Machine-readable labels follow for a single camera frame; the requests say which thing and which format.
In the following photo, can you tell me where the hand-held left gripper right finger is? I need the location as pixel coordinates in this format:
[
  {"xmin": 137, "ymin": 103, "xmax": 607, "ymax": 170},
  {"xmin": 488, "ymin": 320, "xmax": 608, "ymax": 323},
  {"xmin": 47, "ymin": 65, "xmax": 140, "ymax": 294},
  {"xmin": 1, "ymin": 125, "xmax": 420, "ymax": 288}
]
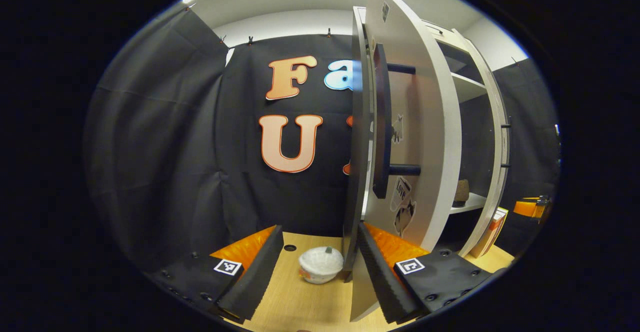
[{"xmin": 356, "ymin": 223, "xmax": 496, "ymax": 325}]

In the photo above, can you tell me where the orange white book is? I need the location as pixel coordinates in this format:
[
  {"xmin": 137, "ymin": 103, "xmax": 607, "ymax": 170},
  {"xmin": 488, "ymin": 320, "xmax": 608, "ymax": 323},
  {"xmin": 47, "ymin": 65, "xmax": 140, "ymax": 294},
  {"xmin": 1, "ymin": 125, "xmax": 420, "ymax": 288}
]
[{"xmin": 470, "ymin": 207, "xmax": 509, "ymax": 259}]

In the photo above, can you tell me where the black door handle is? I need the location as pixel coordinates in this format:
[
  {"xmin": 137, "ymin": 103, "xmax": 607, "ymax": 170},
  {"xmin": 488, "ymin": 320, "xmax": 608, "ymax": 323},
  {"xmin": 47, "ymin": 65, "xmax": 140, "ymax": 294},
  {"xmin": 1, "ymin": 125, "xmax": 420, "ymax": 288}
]
[
  {"xmin": 500, "ymin": 123, "xmax": 512, "ymax": 169},
  {"xmin": 371, "ymin": 43, "xmax": 422, "ymax": 200}
]

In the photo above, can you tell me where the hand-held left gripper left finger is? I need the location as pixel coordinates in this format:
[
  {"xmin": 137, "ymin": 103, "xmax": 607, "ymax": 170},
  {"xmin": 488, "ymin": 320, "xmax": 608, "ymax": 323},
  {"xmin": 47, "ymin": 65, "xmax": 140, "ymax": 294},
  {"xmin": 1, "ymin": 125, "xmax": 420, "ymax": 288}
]
[{"xmin": 141, "ymin": 225, "xmax": 284, "ymax": 325}]

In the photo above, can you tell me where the white shoe cabinet door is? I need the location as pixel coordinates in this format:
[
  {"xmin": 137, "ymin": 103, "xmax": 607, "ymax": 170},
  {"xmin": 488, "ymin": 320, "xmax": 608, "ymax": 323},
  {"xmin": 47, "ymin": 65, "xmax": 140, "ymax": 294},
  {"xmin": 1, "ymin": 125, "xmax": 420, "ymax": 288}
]
[
  {"xmin": 342, "ymin": 0, "xmax": 463, "ymax": 323},
  {"xmin": 452, "ymin": 28, "xmax": 512, "ymax": 259}
]

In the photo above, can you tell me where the white round container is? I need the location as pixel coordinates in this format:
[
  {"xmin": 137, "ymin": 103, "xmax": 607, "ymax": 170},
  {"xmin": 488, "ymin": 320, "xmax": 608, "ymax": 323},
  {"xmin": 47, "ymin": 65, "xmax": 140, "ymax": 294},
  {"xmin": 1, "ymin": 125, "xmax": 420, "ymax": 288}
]
[{"xmin": 298, "ymin": 246, "xmax": 345, "ymax": 285}]

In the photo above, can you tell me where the brown fuzzy shoe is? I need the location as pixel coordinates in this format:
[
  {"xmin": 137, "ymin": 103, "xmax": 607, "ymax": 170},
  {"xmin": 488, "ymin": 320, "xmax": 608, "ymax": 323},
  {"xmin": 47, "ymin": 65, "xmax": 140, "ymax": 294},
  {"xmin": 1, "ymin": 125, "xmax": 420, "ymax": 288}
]
[{"xmin": 452, "ymin": 178, "xmax": 471, "ymax": 208}]

